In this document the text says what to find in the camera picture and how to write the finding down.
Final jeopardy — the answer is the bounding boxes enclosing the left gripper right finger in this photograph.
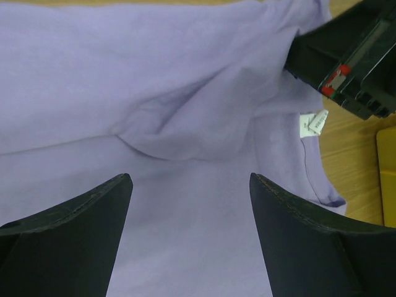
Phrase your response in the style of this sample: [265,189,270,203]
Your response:
[250,174,395,296]

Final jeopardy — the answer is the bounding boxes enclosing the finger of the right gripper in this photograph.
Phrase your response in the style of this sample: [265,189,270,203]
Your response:
[285,1,390,93]

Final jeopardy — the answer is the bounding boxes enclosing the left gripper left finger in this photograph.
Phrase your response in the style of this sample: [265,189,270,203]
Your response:
[1,174,133,297]

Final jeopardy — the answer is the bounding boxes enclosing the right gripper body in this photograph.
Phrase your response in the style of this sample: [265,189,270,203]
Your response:
[327,1,395,119]

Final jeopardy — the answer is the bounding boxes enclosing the lavender t-shirt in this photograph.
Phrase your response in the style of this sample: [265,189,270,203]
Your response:
[1,1,347,296]

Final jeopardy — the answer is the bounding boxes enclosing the yellow plastic tray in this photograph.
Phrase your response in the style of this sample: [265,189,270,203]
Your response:
[376,126,395,228]

